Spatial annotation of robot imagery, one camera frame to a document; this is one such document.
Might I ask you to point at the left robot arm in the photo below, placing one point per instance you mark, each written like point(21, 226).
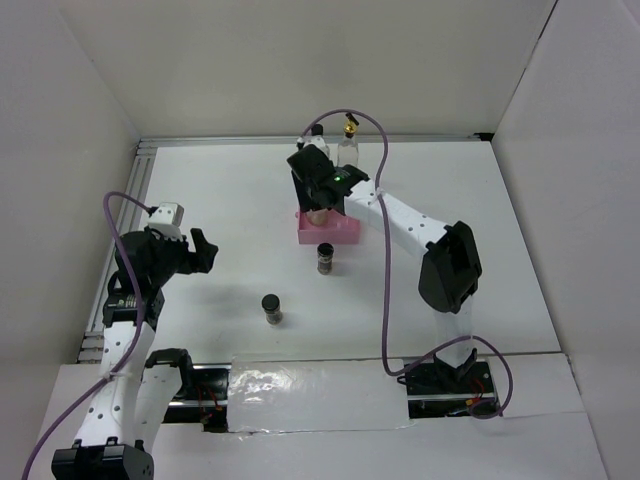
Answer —
point(123, 417)

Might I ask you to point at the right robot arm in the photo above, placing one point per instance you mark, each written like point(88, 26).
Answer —
point(450, 266)

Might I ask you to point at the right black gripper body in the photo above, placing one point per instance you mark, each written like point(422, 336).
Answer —
point(305, 193)

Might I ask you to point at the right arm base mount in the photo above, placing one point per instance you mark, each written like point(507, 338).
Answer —
point(430, 394)

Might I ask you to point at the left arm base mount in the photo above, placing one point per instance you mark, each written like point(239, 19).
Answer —
point(205, 402)

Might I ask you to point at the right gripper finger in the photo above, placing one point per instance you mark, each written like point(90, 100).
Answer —
point(336, 201)
point(305, 202)

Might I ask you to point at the pink lid spice jar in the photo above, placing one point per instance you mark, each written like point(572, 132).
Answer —
point(317, 218)

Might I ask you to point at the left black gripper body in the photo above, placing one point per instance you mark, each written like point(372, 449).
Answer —
point(173, 256)

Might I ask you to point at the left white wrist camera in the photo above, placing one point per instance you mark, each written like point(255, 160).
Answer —
point(166, 220)

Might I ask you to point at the front black lid spice jar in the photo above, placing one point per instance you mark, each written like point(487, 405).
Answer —
point(271, 306)

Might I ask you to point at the small dark spice jar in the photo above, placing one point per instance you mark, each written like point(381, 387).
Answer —
point(325, 253)

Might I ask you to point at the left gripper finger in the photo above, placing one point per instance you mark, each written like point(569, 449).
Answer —
point(202, 259)
point(198, 238)

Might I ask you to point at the pink plastic bin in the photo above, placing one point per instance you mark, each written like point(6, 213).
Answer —
point(338, 230)

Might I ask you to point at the gold spout glass bottle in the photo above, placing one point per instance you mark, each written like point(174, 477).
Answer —
point(347, 149)

